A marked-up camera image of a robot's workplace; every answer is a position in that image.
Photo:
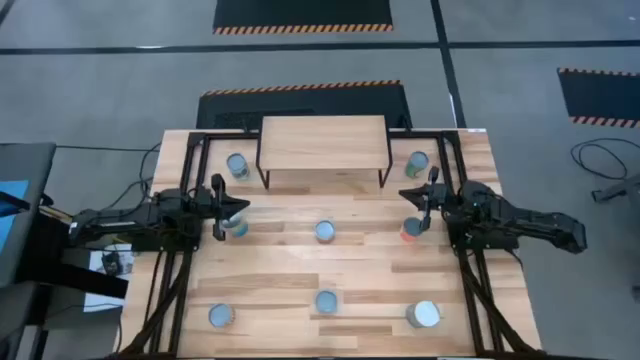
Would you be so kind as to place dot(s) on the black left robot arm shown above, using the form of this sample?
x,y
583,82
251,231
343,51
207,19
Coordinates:
x,y
125,220

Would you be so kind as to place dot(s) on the black hazard-striped floor mat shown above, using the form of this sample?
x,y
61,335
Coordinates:
x,y
300,12
300,102
600,95

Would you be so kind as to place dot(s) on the wide tin can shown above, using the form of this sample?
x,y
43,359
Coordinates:
x,y
424,313

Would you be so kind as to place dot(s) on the black metal table frame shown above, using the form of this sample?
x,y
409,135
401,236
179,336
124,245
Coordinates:
x,y
225,135

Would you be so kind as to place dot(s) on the white green labelled can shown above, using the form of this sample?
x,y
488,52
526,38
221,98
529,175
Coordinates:
x,y
237,164

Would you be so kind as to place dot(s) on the green smiley face can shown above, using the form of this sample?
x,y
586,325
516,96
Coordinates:
x,y
417,161

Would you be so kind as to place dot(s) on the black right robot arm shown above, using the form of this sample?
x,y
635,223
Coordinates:
x,y
525,220

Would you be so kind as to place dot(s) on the tall cherries can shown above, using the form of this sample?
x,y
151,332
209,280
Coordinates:
x,y
239,227

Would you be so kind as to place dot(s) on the black bench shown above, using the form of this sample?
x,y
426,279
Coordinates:
x,y
75,280

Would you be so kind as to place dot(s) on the grey stand base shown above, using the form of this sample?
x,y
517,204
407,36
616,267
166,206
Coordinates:
x,y
620,190

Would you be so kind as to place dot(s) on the wooden shelf black metal legs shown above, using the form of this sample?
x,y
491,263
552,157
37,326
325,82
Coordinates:
x,y
325,142

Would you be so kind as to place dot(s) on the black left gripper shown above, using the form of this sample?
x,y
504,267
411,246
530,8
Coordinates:
x,y
205,202

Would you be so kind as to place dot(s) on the blue screen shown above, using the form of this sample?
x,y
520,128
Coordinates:
x,y
12,210

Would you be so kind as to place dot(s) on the spicy black beans can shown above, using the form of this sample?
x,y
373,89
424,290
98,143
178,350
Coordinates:
x,y
325,230

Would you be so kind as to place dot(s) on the orange circles pattern can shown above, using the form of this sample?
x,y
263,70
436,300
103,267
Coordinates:
x,y
411,227

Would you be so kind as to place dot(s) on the orange labelled can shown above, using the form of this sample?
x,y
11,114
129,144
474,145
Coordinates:
x,y
220,315

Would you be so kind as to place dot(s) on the teal tuna fish can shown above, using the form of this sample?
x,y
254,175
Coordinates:
x,y
326,301

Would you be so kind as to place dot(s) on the small black device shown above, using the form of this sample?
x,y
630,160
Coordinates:
x,y
112,262

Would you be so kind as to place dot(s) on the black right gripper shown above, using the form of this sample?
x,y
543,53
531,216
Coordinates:
x,y
440,195

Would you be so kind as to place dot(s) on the white paper sheet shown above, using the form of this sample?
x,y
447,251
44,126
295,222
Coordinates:
x,y
100,295

